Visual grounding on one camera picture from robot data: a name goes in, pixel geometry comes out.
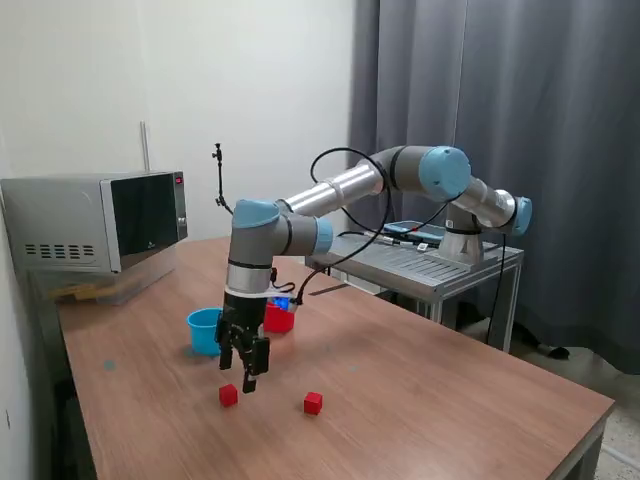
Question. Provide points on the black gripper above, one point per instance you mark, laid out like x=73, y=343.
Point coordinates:
x=244, y=312

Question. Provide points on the red cube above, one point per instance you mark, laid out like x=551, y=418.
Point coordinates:
x=313, y=403
x=228, y=395

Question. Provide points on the silver blue-jointed robot arm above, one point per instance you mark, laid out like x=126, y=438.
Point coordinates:
x=345, y=187

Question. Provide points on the blue plastic cup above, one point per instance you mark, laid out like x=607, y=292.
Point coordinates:
x=202, y=332

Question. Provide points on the red plastic cup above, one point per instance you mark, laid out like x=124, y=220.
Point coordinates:
x=280, y=322

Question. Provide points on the dark flat strip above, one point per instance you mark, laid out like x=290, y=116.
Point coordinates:
x=327, y=290

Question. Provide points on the blue tape piece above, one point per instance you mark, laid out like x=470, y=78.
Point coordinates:
x=109, y=365

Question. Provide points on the wooden blocks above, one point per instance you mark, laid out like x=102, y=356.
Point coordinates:
x=85, y=292

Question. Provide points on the grey metal robot stand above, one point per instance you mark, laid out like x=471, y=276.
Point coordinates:
x=400, y=265

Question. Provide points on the blue-edged teach pendant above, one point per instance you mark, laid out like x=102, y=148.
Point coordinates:
x=400, y=228

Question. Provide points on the silver microwave oven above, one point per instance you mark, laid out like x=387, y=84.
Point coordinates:
x=60, y=220

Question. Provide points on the grey curtain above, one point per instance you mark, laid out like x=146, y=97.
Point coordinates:
x=590, y=150

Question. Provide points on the blue-lit wrist camera box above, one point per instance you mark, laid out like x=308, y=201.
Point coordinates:
x=282, y=303

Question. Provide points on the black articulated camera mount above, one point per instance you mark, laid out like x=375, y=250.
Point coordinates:
x=220, y=175

